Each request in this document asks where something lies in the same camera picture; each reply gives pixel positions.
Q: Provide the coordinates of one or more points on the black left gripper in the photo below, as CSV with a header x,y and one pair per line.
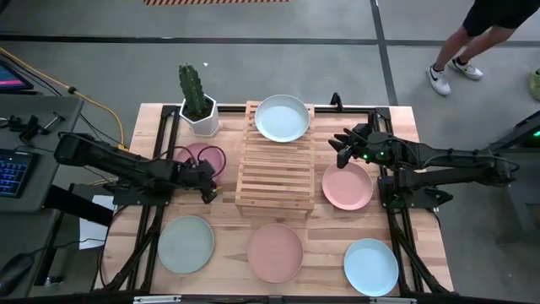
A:
x,y
196,175

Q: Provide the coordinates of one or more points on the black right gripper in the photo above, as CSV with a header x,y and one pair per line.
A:
x,y
373,145

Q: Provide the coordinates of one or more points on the dark pink plate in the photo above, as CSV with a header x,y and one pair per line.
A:
x,y
213,161

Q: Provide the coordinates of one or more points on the grey-green plate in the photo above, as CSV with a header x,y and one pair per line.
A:
x,y
185,245

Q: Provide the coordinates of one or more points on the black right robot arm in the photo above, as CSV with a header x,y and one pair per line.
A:
x,y
455,166

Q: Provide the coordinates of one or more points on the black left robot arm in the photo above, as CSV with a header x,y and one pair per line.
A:
x,y
126,166

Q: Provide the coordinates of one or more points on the slatted wooden shelf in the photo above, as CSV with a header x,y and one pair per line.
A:
x,y
274,177

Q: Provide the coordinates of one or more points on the light blue plate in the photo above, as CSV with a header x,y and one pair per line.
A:
x,y
282,118
371,267

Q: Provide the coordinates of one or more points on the green cactus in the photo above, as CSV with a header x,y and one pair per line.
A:
x,y
192,88

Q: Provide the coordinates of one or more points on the white shoe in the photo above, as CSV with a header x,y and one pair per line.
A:
x,y
439,81
466,69

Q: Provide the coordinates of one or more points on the white paper sheet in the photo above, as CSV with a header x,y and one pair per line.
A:
x,y
90,236

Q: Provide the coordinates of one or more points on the black flat panel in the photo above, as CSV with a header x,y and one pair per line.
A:
x,y
76,204

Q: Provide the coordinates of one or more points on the grey side desk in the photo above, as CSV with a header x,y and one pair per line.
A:
x,y
67,109

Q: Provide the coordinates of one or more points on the black clamp tool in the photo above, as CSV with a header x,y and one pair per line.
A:
x,y
29,128

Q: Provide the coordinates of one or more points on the person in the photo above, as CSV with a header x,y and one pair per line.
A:
x,y
485,17

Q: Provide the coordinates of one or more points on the black backlit keyboard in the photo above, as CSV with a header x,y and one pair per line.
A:
x,y
12,173

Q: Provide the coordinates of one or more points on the yellow-green object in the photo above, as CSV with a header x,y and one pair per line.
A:
x,y
536,84

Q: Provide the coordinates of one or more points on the black computer mouse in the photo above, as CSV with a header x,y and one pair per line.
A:
x,y
14,272

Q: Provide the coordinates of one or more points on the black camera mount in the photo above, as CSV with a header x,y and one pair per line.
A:
x,y
336,102

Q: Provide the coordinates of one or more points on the silver metal bracket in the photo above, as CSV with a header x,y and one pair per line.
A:
x,y
392,300
156,299

